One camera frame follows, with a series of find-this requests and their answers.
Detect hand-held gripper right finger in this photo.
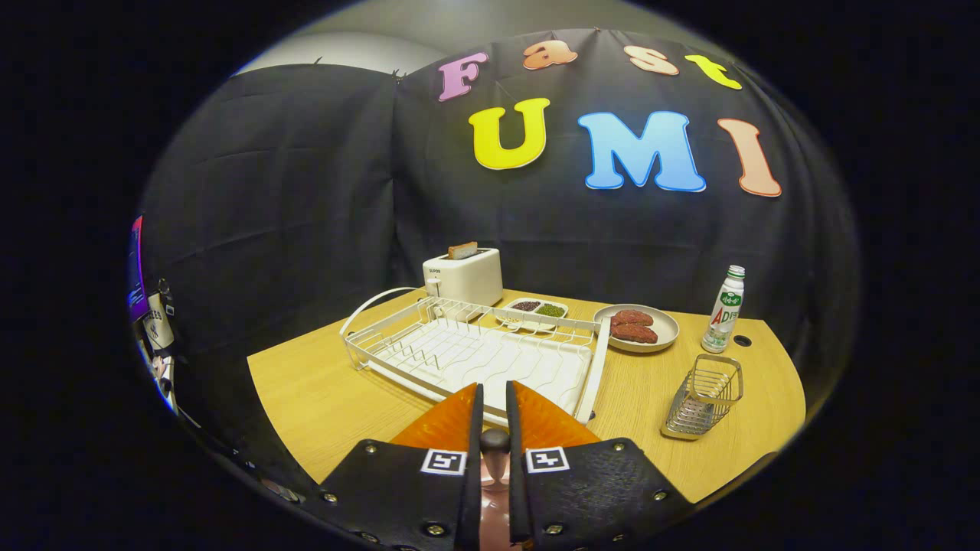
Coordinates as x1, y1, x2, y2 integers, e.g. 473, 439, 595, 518
505, 380, 694, 549

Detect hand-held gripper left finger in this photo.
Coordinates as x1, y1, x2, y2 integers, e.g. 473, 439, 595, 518
317, 383, 485, 551

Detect wooden handled spoon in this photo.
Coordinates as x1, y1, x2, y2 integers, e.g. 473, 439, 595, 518
479, 427, 531, 551

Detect white wire dish rack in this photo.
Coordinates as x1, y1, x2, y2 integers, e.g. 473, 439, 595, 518
338, 286, 613, 428

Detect metal wire basket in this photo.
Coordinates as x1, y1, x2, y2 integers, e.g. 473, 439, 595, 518
660, 353, 745, 442

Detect white divided bean dish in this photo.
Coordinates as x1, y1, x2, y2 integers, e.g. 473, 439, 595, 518
493, 296, 570, 334

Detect beige plate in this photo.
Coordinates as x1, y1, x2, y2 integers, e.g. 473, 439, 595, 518
593, 303, 681, 354

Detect white toaster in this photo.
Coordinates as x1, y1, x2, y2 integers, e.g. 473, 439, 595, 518
422, 246, 505, 309

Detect white green drink bottle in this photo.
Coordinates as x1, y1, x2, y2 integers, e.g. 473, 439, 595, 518
701, 264, 746, 354

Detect black backdrop cloth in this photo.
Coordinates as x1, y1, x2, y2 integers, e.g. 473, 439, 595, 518
138, 29, 862, 475

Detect white printed tag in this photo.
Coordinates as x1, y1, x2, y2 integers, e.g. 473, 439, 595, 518
144, 289, 178, 354

